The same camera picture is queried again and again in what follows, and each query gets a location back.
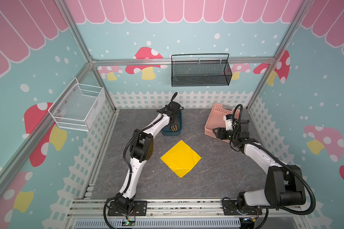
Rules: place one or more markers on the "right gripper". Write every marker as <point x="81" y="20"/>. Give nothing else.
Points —
<point x="220" y="133"/>

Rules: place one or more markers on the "dark teal plastic tub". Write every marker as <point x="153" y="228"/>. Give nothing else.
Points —
<point x="166" y="131"/>

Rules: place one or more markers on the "yellow paper napkin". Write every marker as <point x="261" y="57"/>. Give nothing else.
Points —
<point x="181" y="159"/>

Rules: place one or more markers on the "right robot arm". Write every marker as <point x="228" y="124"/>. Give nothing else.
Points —
<point x="285" y="187"/>

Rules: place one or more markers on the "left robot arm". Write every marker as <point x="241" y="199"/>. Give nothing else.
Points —
<point x="138" y="150"/>

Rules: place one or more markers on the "pink perforated plastic basket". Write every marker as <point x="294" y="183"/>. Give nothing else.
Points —
<point x="215" y="118"/>

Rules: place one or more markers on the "black wire mesh basket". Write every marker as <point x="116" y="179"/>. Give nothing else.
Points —
<point x="200" y="69"/>

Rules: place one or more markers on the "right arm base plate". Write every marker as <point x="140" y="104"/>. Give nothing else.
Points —
<point x="232" y="207"/>

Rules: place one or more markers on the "white wire mesh basket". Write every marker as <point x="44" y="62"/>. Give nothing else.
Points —
<point x="78" y="106"/>

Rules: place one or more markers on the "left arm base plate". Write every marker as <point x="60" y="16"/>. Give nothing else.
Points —
<point x="131" y="208"/>

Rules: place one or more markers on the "white slotted cable duct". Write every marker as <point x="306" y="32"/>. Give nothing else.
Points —
<point x="177" y="223"/>

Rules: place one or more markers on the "aluminium front rail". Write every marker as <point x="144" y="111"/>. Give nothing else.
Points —
<point x="155" y="208"/>

